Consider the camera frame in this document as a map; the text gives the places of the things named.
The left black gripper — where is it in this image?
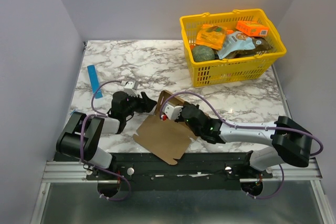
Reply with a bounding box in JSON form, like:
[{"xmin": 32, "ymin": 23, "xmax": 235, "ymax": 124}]
[{"xmin": 123, "ymin": 91, "xmax": 158, "ymax": 118}]

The brown cardboard box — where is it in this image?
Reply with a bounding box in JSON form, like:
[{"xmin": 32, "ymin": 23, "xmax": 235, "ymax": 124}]
[{"xmin": 133, "ymin": 90, "xmax": 197, "ymax": 165}]

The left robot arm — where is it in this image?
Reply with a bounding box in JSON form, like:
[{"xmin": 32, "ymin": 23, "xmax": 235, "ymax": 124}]
[{"xmin": 56, "ymin": 91, "xmax": 157, "ymax": 179}]

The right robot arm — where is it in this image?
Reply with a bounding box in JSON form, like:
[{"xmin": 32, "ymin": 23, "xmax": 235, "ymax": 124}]
[{"xmin": 168, "ymin": 104, "xmax": 312, "ymax": 178}]

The orange carton box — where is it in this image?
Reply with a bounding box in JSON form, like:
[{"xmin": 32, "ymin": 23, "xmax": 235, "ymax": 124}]
[{"xmin": 236, "ymin": 20, "xmax": 269, "ymax": 37}]

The long blue bar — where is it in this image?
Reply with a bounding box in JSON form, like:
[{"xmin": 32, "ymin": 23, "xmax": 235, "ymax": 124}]
[{"xmin": 87, "ymin": 65, "xmax": 103, "ymax": 99}]

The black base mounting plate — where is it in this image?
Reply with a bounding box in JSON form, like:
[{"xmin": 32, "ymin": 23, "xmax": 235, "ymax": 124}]
[{"xmin": 84, "ymin": 152, "xmax": 273, "ymax": 196}]

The green round melon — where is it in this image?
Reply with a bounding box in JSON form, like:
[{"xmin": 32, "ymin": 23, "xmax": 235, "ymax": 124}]
[{"xmin": 192, "ymin": 45, "xmax": 215, "ymax": 62}]

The yellow plastic basket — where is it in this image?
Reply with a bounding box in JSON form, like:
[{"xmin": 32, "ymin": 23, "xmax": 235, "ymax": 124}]
[{"xmin": 180, "ymin": 8, "xmax": 287, "ymax": 87}]

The orange snack pouch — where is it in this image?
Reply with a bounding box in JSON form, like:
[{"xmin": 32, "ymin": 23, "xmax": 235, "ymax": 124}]
[{"xmin": 196, "ymin": 24, "xmax": 227, "ymax": 50}]

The light blue snack bag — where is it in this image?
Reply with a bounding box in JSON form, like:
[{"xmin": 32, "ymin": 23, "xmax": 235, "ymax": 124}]
[{"xmin": 217, "ymin": 31, "xmax": 256, "ymax": 60}]

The dark brown snack bag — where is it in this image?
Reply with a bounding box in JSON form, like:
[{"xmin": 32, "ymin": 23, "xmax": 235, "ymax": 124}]
[{"xmin": 226, "ymin": 37, "xmax": 274, "ymax": 59}]

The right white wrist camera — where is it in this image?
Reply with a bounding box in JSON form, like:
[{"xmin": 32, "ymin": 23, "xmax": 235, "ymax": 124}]
[{"xmin": 161, "ymin": 102, "xmax": 183, "ymax": 121}]

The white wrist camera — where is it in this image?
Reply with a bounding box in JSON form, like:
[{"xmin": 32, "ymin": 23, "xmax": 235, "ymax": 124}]
[
  {"xmin": 161, "ymin": 102, "xmax": 183, "ymax": 121},
  {"xmin": 121, "ymin": 81, "xmax": 138, "ymax": 97}
]

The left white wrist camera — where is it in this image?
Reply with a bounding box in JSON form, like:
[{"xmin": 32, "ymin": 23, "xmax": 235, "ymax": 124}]
[{"xmin": 121, "ymin": 81, "xmax": 138, "ymax": 97}]

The aluminium frame rail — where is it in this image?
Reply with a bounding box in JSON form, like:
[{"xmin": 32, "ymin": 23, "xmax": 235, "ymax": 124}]
[{"xmin": 32, "ymin": 160, "xmax": 332, "ymax": 223}]

